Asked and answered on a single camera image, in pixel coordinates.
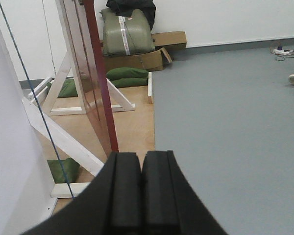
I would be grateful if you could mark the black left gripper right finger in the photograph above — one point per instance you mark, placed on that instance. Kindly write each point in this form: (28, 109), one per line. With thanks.
(171, 207)

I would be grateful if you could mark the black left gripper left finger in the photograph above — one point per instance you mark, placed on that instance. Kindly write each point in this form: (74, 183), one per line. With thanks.
(109, 205)

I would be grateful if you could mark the brown wooden door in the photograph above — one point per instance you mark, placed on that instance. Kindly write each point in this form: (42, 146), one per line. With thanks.
(83, 43)

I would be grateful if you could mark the green sandbag behind door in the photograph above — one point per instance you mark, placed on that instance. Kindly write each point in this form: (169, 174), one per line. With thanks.
(68, 89)

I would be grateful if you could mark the lower green sandbag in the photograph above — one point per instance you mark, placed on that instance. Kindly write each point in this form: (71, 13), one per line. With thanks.
(130, 82)

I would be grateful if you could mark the upper green sandbag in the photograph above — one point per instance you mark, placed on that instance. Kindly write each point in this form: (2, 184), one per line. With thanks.
(126, 72)

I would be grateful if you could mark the open cardboard box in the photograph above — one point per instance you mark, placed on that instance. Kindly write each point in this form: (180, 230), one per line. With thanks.
(152, 61)

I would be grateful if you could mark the closed cardboard box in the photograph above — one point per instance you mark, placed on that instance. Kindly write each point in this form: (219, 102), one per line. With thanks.
(171, 41)

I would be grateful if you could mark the large olive woven sack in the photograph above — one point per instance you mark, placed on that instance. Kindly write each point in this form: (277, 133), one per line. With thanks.
(124, 36)

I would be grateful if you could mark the white power strip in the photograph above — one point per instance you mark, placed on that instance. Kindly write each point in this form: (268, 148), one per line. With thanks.
(281, 52)

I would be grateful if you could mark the black bag on sack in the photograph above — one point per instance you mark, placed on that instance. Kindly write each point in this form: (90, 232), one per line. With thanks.
(125, 8)

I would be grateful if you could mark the green sandbag near frame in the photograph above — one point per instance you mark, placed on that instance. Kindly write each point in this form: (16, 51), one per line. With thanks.
(70, 166)

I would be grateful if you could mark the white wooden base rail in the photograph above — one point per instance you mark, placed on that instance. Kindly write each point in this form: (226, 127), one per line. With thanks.
(149, 89)

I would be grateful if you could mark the white wooden door frame stand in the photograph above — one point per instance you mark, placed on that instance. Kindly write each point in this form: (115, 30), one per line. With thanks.
(80, 87)

